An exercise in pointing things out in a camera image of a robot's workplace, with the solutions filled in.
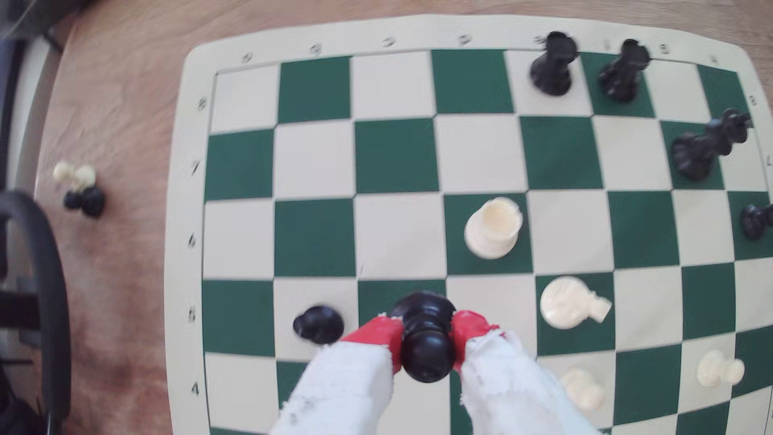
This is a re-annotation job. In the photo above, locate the black chess pawn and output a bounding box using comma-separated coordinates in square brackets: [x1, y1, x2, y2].
[293, 305, 345, 346]
[389, 292, 458, 384]
[741, 203, 773, 241]
[63, 186, 106, 219]

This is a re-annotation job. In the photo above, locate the green and cream chessboard mat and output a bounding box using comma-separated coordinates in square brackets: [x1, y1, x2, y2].
[163, 13, 773, 435]

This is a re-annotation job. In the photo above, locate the white chess pawn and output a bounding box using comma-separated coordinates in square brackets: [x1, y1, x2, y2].
[52, 161, 97, 193]
[696, 349, 746, 389]
[558, 369, 606, 413]
[539, 276, 612, 331]

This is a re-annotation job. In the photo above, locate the black chess queen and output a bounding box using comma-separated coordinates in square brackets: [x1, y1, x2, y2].
[672, 109, 752, 182]

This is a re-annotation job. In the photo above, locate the black chair armrest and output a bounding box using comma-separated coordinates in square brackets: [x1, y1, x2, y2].
[0, 190, 72, 427]

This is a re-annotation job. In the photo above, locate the white chess rook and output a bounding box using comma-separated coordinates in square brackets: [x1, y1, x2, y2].
[464, 196, 524, 261]

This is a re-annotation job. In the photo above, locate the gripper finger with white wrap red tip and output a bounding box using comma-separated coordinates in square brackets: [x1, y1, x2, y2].
[452, 311, 600, 435]
[269, 316, 404, 435]

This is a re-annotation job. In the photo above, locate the black chess rook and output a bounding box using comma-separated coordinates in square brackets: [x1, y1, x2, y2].
[530, 31, 579, 97]
[598, 39, 652, 104]

